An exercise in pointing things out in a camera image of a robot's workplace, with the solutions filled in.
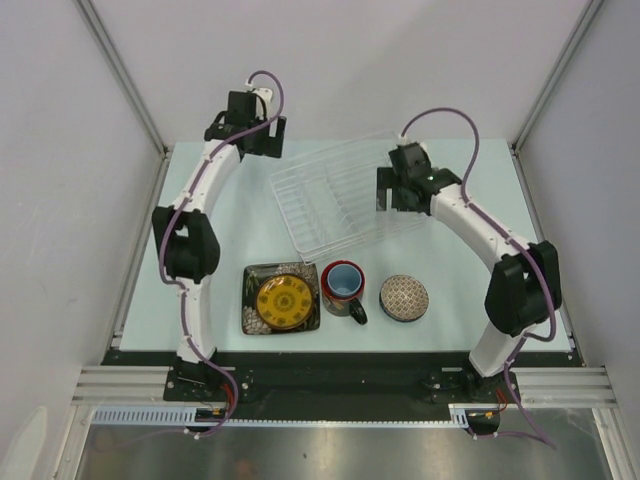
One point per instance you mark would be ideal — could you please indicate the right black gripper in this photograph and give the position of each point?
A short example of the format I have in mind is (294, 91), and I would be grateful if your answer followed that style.
(389, 180)

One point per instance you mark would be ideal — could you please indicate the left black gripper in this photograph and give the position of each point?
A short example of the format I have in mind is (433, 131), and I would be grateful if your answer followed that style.
(273, 143)

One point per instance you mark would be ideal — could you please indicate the clear wire dish rack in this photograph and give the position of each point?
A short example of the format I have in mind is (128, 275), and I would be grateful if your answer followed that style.
(327, 196)

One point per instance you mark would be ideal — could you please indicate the light blue cup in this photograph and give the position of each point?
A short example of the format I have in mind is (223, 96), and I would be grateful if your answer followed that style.
(344, 280)

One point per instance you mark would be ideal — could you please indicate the red black mug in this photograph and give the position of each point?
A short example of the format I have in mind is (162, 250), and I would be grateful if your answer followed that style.
(344, 307)

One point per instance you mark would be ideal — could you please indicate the brown patterned bowl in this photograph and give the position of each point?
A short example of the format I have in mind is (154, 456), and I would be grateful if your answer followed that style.
(403, 289)

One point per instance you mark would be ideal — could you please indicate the yellow round patterned plate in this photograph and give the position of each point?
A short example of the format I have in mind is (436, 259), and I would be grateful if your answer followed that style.
(284, 302)

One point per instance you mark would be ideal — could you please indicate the blue patterned bowl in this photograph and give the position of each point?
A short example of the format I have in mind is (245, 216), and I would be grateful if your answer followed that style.
(404, 312)

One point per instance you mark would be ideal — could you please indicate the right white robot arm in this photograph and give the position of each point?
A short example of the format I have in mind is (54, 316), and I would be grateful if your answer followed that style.
(524, 291)

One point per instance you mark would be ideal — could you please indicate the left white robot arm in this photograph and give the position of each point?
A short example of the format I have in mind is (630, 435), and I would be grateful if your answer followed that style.
(187, 247)

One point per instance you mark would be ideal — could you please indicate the black square floral plate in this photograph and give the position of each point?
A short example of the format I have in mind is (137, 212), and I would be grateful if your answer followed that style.
(255, 275)

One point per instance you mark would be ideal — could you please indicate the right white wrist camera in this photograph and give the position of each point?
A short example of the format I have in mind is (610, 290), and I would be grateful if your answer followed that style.
(403, 140)

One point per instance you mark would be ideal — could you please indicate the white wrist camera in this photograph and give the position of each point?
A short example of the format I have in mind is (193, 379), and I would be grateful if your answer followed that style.
(403, 140)
(265, 95)

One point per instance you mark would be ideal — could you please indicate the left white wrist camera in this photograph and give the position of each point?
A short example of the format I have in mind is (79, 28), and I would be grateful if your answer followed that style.
(265, 95)

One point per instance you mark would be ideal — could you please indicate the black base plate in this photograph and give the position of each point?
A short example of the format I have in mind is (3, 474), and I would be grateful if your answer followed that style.
(340, 387)

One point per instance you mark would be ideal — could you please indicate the right slotted cable duct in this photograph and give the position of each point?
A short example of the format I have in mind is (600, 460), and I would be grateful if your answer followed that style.
(477, 414)

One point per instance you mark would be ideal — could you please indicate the slotted cable duct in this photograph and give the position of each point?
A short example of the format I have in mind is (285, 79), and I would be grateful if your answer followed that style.
(172, 416)
(477, 414)

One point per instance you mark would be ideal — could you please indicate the left slotted cable duct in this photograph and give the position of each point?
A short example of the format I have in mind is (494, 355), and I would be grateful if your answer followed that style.
(172, 416)

